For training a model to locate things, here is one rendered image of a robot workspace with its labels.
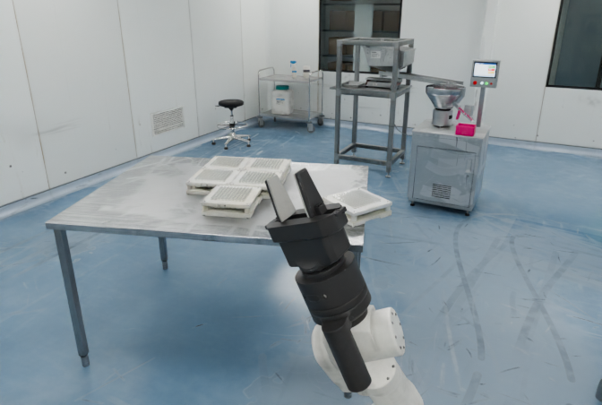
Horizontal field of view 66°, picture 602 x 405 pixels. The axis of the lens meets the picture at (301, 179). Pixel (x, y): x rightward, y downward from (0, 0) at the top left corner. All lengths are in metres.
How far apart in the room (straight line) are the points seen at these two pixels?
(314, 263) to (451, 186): 3.96
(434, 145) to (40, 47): 3.82
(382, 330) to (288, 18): 7.55
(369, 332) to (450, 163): 3.87
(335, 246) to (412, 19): 6.76
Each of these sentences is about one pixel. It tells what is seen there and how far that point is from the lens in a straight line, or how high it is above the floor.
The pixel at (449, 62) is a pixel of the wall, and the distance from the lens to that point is 7.20.
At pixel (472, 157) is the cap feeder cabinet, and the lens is 4.43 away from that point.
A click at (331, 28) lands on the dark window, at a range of 7.72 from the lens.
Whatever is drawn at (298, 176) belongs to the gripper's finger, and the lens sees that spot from 0.59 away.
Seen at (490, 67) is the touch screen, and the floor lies 1.32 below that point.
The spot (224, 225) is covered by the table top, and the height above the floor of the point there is 0.87.
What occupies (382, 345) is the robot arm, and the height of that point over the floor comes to 1.39.
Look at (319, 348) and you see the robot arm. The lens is 0.69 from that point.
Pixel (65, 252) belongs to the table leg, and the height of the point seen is 0.70.
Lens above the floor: 1.81
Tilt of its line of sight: 20 degrees down
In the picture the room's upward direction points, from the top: straight up
